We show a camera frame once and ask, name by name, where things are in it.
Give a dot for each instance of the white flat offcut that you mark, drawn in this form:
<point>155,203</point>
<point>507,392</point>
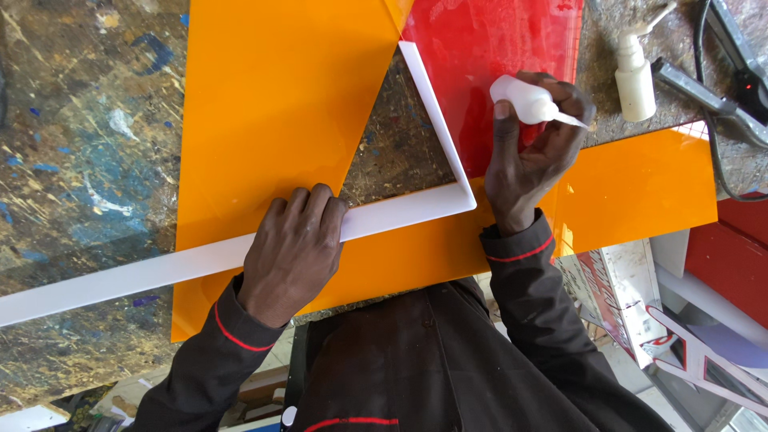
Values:
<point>30,420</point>

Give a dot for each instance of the white red printed sign panel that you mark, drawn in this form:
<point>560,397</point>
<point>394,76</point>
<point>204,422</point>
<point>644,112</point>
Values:
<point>624,288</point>

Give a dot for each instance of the white spray bottle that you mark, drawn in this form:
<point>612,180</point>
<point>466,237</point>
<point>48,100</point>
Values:
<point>635,84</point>

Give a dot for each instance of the orange acrylic cut sheet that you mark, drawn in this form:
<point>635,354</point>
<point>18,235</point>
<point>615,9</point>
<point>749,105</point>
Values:
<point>270,108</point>

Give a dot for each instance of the white glue squeeze bottle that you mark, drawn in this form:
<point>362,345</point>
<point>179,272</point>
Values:
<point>525,99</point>

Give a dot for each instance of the red box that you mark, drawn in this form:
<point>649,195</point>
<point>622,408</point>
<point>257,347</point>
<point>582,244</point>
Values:
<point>729,264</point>

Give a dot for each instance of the bent white acrylic strip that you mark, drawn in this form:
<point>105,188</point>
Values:
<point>396,217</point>

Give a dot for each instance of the person's dark jacket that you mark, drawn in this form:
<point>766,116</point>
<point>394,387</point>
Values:
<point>420,366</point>

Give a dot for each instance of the white red-edged letter cutout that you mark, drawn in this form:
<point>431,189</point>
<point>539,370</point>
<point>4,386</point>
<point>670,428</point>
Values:
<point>690,360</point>

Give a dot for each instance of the grey heating clamp tool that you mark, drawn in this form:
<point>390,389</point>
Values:
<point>699,96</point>

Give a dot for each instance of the purple sheet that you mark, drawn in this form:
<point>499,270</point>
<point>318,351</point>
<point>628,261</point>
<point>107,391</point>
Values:
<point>735,348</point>

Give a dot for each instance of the red acrylic sheet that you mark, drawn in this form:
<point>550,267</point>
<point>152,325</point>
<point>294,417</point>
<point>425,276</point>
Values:
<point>474,66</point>

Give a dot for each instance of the person's left hand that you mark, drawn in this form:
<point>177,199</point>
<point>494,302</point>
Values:
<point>291,264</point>

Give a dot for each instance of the person's right hand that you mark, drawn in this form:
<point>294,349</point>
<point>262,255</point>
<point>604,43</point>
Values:
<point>516,180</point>

